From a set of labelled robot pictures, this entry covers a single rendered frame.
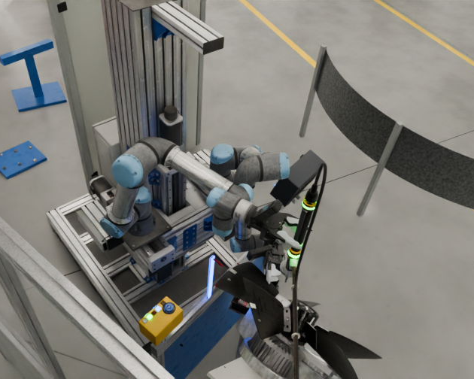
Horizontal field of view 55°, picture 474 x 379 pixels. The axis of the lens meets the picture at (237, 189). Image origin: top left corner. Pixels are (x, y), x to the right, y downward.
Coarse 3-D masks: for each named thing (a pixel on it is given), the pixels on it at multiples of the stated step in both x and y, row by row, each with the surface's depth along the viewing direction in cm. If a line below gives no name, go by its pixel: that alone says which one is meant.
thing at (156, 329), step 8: (160, 304) 189; (160, 312) 187; (176, 312) 187; (152, 320) 184; (160, 320) 184; (168, 320) 185; (176, 320) 188; (144, 328) 182; (152, 328) 182; (160, 328) 182; (168, 328) 185; (152, 336) 182; (160, 336) 183
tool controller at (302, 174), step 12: (300, 156) 240; (312, 156) 236; (300, 168) 229; (312, 168) 231; (288, 180) 224; (300, 180) 224; (312, 180) 248; (276, 192) 234; (288, 192) 228; (300, 192) 240; (288, 204) 236
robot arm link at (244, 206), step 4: (244, 200) 153; (240, 204) 151; (244, 204) 151; (248, 204) 151; (252, 204) 152; (236, 208) 151; (240, 208) 150; (244, 208) 150; (248, 208) 150; (236, 212) 151; (240, 212) 150; (244, 212) 150; (236, 216) 151; (240, 216) 150; (244, 216) 150; (240, 220) 152; (244, 220) 151
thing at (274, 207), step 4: (276, 200) 145; (272, 204) 143; (276, 204) 143; (280, 204) 144; (264, 208) 148; (268, 208) 144; (272, 208) 142; (276, 208) 142; (280, 208) 144; (260, 212) 148; (264, 212) 145; (268, 212) 144; (272, 212) 143; (276, 212) 142; (256, 216) 149; (260, 216) 148; (264, 216) 146; (268, 216) 146; (256, 220) 150; (260, 220) 149
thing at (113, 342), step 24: (0, 240) 88; (24, 240) 89; (0, 264) 106; (24, 264) 85; (48, 264) 85; (48, 288) 82; (72, 288) 82; (24, 312) 122; (72, 312) 79; (96, 312) 80; (96, 336) 77; (120, 336) 77; (48, 360) 145; (120, 360) 74; (144, 360) 75
